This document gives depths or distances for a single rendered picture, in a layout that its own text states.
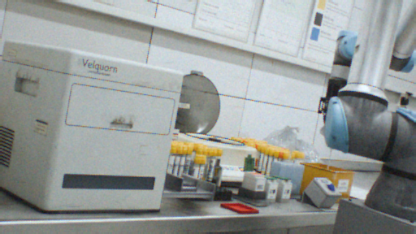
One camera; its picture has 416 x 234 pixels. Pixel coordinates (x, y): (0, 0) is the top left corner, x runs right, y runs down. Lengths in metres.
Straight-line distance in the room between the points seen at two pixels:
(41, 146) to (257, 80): 1.41
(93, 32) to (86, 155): 0.79
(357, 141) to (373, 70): 0.17
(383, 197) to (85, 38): 1.00
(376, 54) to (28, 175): 0.79
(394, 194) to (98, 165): 0.64
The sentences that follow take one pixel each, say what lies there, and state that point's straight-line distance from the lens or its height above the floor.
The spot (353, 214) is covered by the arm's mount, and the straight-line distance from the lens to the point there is 1.38.
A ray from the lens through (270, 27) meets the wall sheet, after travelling 2.41.
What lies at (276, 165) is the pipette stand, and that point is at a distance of 1.76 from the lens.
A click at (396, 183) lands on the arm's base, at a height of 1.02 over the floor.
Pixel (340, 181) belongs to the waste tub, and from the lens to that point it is 1.88.
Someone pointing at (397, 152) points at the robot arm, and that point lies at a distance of 1.36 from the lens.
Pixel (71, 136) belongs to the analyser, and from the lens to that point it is 1.10.
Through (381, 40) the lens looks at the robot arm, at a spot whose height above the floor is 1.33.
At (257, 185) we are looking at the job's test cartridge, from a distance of 1.57.
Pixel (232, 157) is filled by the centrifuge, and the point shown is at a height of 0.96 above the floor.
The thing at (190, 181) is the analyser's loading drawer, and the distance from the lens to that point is 1.37.
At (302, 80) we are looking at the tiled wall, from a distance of 2.63.
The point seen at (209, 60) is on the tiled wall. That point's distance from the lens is 2.19.
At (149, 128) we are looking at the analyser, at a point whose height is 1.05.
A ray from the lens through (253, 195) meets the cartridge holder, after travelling 1.56.
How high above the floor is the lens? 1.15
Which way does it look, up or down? 3 degrees down
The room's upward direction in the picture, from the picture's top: 11 degrees clockwise
